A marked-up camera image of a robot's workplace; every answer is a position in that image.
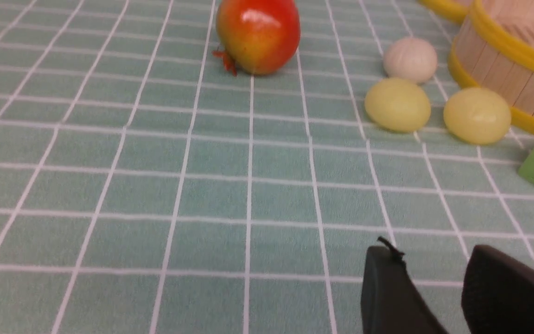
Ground red yellow pomegranate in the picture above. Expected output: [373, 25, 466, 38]
[212, 0, 301, 76]

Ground green checkered tablecloth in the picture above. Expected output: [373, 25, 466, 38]
[0, 0, 534, 334]

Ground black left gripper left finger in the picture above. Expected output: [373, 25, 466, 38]
[361, 237, 447, 334]

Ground bamboo steamer tray yellow rims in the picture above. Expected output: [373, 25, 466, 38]
[448, 0, 534, 135]

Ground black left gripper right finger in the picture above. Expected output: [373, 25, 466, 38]
[461, 244, 534, 334]

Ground woven steamer lid yellow rim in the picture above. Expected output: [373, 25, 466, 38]
[418, 0, 473, 25]

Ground white bun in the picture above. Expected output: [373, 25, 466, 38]
[383, 37, 438, 84]

